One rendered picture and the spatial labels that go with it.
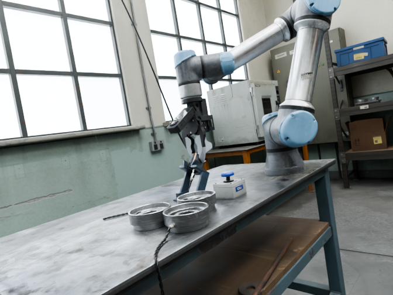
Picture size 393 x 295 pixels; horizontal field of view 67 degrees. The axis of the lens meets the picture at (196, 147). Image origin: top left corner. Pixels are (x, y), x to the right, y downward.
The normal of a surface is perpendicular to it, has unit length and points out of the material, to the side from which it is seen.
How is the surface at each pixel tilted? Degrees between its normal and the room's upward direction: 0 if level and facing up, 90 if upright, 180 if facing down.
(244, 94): 90
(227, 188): 90
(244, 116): 90
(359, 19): 90
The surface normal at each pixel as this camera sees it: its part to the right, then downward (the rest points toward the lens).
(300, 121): 0.05, 0.17
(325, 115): -0.66, 0.15
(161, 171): 0.74, -0.08
